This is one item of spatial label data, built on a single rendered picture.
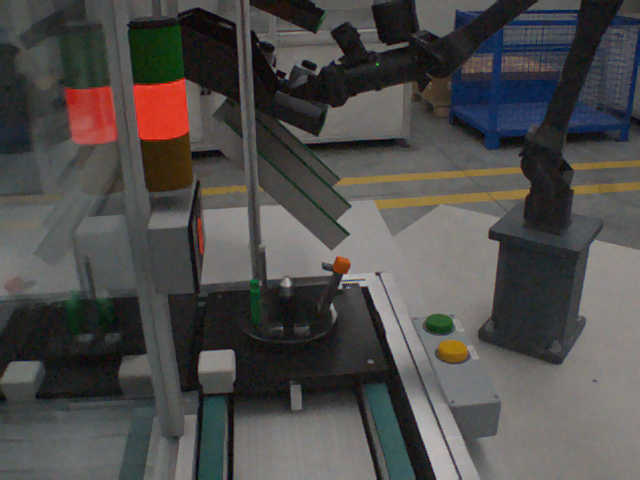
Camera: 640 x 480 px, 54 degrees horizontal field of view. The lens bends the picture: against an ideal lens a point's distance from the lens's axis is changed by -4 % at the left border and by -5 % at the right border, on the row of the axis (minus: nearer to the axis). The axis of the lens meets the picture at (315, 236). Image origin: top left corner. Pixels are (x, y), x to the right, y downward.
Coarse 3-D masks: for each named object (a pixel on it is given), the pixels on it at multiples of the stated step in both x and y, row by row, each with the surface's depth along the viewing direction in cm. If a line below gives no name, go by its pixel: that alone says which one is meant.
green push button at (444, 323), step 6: (426, 318) 95; (432, 318) 94; (438, 318) 94; (444, 318) 94; (450, 318) 94; (426, 324) 93; (432, 324) 93; (438, 324) 93; (444, 324) 93; (450, 324) 93; (432, 330) 93; (438, 330) 92; (444, 330) 92; (450, 330) 93
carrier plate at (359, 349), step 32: (320, 288) 104; (352, 288) 103; (224, 320) 95; (352, 320) 95; (256, 352) 88; (320, 352) 87; (352, 352) 87; (256, 384) 82; (288, 384) 83; (320, 384) 83; (352, 384) 84
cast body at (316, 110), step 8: (296, 80) 105; (304, 80) 104; (280, 96) 108; (288, 96) 106; (288, 104) 106; (296, 104) 106; (304, 104) 106; (312, 104) 105; (320, 104) 108; (304, 112) 106; (312, 112) 106; (320, 112) 106
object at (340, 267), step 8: (336, 256) 91; (328, 264) 90; (336, 264) 89; (344, 264) 89; (336, 272) 90; (344, 272) 90; (336, 280) 90; (328, 288) 91; (336, 288) 91; (328, 296) 91; (328, 304) 92
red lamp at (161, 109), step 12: (168, 84) 58; (180, 84) 58; (144, 96) 57; (156, 96) 57; (168, 96) 58; (180, 96) 59; (144, 108) 58; (156, 108) 58; (168, 108) 58; (180, 108) 59; (144, 120) 58; (156, 120) 58; (168, 120) 59; (180, 120) 59; (144, 132) 59; (156, 132) 59; (168, 132) 59; (180, 132) 60
